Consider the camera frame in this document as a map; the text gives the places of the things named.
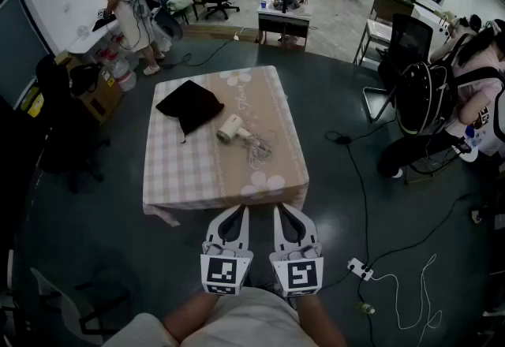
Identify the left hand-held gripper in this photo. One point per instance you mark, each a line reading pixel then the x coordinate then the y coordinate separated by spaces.
pixel 225 270

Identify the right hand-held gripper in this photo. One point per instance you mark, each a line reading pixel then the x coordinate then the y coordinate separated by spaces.
pixel 298 274

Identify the white hair dryer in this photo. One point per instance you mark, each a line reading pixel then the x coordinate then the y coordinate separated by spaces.
pixel 229 128

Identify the person's left forearm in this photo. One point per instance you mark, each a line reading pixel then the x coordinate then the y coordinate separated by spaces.
pixel 189 318

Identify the person's right forearm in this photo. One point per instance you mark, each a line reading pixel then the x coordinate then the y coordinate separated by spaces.
pixel 315 322

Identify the white power strip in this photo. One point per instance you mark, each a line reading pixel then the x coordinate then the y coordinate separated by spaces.
pixel 360 269

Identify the table with checked tablecloth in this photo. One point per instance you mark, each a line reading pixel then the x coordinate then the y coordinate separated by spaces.
pixel 177 168

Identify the person's light t-shirt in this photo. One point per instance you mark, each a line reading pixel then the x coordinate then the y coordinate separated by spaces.
pixel 244 318

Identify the green bottle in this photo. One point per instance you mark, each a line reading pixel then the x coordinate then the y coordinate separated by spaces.
pixel 366 308

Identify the grey chair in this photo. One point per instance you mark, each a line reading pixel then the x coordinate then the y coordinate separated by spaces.
pixel 67 310

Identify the brown cardboard box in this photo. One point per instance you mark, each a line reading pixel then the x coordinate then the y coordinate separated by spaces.
pixel 104 99

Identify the clear water jug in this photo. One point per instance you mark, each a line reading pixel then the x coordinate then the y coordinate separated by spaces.
pixel 125 75
pixel 108 55

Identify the black handbag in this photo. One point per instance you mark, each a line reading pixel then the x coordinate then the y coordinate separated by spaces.
pixel 84 79

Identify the small white desk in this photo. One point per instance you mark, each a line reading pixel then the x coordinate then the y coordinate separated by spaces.
pixel 284 24

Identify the black mesh chair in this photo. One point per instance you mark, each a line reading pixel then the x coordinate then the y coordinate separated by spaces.
pixel 410 42

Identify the black upright tool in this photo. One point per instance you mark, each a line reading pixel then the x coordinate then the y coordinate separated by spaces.
pixel 284 6

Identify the yellow box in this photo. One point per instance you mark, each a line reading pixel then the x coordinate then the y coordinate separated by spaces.
pixel 35 105

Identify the pale green cloth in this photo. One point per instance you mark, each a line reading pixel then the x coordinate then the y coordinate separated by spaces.
pixel 179 2

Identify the long white desk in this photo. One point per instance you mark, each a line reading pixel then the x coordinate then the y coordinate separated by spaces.
pixel 84 43

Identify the black clothes iron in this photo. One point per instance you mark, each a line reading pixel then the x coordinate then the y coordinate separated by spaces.
pixel 102 24

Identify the small white fan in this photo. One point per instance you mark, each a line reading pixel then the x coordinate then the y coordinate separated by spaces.
pixel 81 30

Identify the brown wooden desk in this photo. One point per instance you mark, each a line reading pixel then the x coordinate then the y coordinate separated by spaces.
pixel 390 4

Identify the white metal-frame table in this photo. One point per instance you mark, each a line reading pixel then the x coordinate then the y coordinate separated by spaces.
pixel 376 32

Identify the dark teal wall board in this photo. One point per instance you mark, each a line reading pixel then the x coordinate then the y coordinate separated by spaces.
pixel 17 45

